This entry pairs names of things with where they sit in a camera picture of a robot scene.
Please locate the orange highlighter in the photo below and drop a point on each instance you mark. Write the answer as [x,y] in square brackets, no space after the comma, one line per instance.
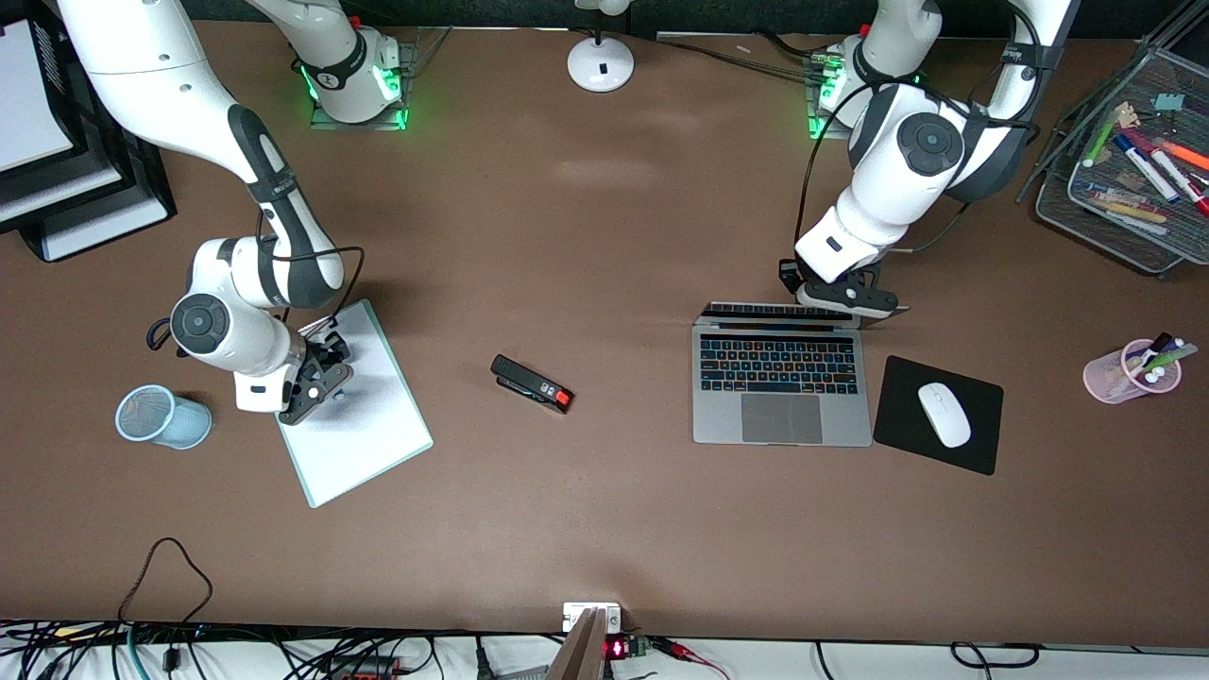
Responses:
[1185,153]

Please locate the pink translucent pen cup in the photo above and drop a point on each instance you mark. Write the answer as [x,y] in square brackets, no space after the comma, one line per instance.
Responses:
[1105,378]

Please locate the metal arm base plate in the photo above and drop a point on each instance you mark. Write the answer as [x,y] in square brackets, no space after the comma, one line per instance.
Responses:
[326,121]
[817,127]

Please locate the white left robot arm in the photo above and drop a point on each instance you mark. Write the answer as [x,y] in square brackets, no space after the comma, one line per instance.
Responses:
[926,142]

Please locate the black stapler red tip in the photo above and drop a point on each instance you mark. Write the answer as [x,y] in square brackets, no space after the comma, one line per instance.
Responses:
[529,382]

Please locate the silver laptop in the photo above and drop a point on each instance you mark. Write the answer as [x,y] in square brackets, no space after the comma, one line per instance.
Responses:
[784,387]

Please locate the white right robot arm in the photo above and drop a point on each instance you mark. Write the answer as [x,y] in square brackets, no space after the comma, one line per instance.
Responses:
[142,57]

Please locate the white clipboard green edge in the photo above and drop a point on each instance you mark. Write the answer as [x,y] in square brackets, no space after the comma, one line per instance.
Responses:
[368,434]

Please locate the green purple pen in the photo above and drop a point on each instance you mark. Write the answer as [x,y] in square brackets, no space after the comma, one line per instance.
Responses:
[1176,353]

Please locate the black marker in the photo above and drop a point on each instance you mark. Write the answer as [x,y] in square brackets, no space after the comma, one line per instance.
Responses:
[1158,346]

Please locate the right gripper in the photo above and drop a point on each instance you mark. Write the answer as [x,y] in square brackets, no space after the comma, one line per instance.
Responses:
[328,355]

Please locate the black scissors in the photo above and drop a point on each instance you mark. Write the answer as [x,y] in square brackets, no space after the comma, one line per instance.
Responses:
[156,335]

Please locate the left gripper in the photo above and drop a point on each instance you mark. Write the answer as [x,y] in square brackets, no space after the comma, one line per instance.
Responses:
[789,276]

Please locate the green marker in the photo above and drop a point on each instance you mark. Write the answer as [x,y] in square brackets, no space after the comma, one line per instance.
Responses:
[1101,142]

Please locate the black stacked paper tray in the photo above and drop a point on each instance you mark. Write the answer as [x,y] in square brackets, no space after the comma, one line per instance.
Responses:
[85,189]

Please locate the white computer mouse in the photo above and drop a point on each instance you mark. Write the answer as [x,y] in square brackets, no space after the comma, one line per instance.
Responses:
[945,414]

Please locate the yellow pen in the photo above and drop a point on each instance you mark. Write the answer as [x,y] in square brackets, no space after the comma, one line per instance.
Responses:
[1133,210]

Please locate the white round lamp base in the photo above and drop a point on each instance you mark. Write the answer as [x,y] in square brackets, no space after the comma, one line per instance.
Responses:
[601,64]

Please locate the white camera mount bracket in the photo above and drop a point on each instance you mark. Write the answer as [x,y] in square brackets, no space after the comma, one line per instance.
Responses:
[576,616]

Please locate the circuit board red display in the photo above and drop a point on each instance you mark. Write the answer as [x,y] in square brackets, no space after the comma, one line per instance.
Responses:
[625,648]

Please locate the grey camera mount beam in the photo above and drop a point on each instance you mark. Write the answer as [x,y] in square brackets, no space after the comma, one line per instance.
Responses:
[578,652]

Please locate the red marker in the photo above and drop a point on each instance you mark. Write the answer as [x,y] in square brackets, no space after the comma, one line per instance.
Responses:
[1181,181]

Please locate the black mouse pad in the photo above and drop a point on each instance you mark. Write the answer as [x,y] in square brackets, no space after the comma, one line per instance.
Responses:
[907,425]

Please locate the light blue mesh cup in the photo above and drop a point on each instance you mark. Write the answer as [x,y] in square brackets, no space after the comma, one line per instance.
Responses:
[175,420]

